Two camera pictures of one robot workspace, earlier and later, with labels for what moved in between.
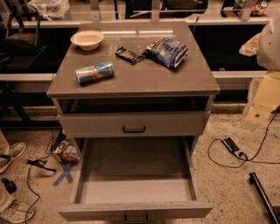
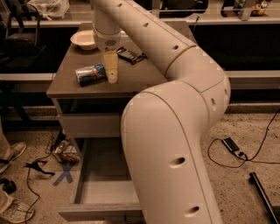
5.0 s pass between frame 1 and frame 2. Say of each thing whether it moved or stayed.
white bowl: stayed
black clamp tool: moved
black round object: stayed
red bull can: stayed
